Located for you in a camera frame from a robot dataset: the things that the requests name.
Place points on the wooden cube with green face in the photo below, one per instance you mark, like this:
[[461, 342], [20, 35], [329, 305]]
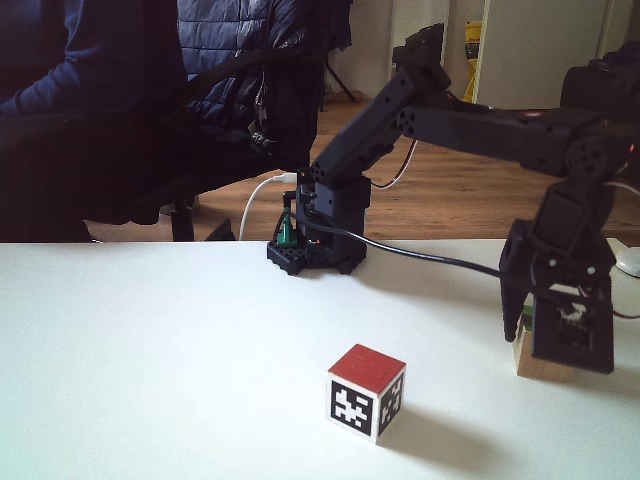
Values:
[[542, 367]]

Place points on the wooden cube with red face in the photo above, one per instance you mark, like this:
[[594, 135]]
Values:
[[350, 405]]

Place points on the white computer mouse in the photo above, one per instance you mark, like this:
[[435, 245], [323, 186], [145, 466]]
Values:
[[631, 262]]

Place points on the black sofa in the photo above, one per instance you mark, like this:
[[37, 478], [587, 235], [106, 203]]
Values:
[[580, 87]]

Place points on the white door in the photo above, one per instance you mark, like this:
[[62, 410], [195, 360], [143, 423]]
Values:
[[540, 50]]

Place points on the green clamp tool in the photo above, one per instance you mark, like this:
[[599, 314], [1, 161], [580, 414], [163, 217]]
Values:
[[286, 232]]

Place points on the yellow package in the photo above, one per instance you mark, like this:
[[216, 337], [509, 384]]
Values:
[[472, 35]]

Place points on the black stand leg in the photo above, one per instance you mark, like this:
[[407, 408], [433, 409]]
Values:
[[341, 81]]

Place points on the black office chair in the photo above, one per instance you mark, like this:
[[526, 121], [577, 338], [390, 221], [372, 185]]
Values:
[[182, 220]]

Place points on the dark blue puffer jacket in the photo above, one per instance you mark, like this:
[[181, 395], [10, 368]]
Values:
[[240, 30]]

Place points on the person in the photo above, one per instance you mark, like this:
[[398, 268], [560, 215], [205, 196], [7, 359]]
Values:
[[115, 50]]

